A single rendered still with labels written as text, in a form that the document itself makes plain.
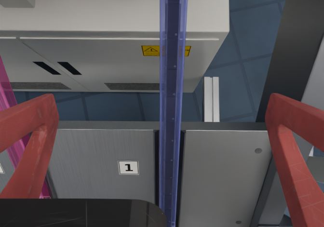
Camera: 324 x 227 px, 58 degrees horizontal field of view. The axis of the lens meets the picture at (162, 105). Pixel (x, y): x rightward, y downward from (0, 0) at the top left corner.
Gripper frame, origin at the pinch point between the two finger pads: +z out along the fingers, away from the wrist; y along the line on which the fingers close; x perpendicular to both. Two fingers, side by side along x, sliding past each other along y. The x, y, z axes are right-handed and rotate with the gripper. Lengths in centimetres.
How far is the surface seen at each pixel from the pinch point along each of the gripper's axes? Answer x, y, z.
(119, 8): 7.1, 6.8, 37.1
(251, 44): 38, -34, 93
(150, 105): 55, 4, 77
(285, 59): 1.7, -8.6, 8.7
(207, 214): 16.4, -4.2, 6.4
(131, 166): 10.0, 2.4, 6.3
